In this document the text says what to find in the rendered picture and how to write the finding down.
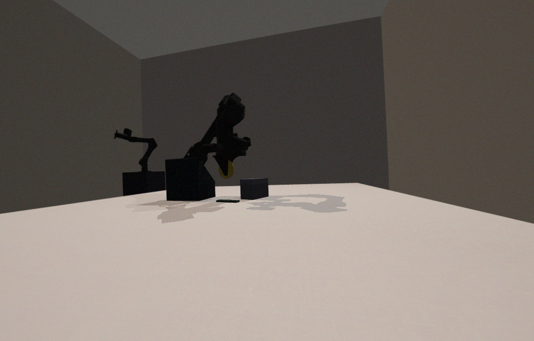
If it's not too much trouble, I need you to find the gold coin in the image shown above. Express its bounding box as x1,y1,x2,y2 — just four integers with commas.
219,161,234,179

